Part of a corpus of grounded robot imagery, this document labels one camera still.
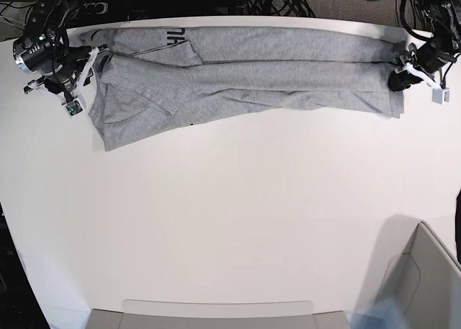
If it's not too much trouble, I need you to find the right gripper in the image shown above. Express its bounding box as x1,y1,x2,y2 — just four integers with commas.
39,46,113,94

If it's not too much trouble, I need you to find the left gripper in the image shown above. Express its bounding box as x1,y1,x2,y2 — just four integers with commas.
388,42,457,91

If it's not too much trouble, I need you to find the grey T-shirt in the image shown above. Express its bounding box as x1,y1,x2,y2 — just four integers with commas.
80,27,404,150

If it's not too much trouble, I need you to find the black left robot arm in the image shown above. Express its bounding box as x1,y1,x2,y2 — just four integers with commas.
388,0,460,91

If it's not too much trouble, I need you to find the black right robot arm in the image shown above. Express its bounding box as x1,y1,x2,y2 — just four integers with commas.
12,0,108,103

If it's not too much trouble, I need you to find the black power strip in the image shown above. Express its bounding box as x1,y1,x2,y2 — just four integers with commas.
81,1,109,15

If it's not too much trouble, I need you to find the grey plastic bin right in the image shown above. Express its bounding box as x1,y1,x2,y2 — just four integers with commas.
375,222,460,328

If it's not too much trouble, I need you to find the grey plastic bin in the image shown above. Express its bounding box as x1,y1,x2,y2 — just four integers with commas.
375,222,460,328
86,299,350,328

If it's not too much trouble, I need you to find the blue translucent plastic sheet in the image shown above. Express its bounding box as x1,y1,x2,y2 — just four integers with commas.
348,297,402,329

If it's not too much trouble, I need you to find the grey plastic bin bottom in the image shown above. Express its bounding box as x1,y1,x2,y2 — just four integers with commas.
86,299,350,328

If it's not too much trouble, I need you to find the black cable bundle left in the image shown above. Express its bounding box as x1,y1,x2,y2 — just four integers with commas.
0,0,109,42

